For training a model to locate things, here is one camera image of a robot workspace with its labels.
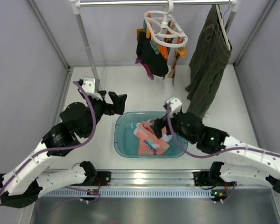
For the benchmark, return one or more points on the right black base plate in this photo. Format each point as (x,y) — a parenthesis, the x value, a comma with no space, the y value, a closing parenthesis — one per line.
(202,179)

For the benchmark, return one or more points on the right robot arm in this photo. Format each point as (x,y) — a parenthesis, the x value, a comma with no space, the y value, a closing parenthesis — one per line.
(236,161)

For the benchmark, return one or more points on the olive green shorts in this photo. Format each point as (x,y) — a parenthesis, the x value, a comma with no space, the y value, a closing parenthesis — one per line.
(207,65)

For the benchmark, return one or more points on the purple orange argyle sock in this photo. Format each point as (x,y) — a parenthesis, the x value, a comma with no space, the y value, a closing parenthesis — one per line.
(149,70)

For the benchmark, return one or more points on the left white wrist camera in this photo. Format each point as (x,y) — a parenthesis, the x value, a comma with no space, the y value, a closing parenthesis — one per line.
(90,86)

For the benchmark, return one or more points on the orange clothes peg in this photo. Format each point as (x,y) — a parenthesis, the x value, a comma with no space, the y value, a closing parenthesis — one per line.
(181,51)

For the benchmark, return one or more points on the aluminium mounting rail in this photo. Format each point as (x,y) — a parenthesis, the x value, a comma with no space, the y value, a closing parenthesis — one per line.
(128,183)

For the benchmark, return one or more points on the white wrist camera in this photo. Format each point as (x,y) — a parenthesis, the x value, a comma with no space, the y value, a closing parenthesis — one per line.
(90,86)
(173,105)

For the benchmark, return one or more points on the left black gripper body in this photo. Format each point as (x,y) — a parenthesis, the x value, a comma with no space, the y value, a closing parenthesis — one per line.
(110,104)

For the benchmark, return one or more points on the white clothes hanger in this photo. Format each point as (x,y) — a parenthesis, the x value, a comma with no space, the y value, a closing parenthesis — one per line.
(221,22)

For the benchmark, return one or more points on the teal plastic basin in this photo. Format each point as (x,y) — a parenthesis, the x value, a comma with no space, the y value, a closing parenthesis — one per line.
(127,144)

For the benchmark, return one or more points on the white round clip hanger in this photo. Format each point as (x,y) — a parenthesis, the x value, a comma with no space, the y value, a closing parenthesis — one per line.
(162,28)

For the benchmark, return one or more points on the pink patterned sock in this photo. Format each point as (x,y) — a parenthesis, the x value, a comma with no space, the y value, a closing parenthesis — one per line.
(152,147)
(144,131)

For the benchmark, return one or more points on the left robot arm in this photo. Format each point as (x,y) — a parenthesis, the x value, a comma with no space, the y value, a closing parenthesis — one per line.
(26,183)

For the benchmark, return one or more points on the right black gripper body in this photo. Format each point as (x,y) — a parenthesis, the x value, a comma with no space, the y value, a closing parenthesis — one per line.
(167,124)

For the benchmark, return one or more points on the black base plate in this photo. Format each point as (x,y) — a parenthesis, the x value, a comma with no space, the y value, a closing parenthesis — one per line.
(202,179)
(102,179)

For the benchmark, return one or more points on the black sock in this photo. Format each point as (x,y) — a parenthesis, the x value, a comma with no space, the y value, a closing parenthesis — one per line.
(146,44)
(157,65)

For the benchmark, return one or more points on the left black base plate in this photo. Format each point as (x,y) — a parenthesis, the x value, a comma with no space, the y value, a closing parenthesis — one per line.
(102,179)

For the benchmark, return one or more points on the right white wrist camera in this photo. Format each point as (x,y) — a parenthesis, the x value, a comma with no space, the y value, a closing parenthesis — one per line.
(173,105)

